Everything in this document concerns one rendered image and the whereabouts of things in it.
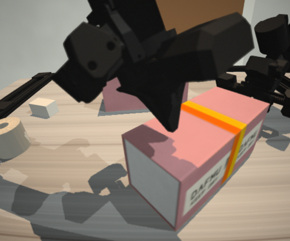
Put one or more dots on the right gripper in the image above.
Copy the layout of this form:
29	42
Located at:
257	89

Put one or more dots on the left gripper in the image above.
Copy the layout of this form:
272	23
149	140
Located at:
198	54

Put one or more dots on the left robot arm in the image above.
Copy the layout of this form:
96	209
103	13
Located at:
94	55

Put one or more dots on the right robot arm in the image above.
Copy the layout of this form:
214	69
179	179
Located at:
273	38

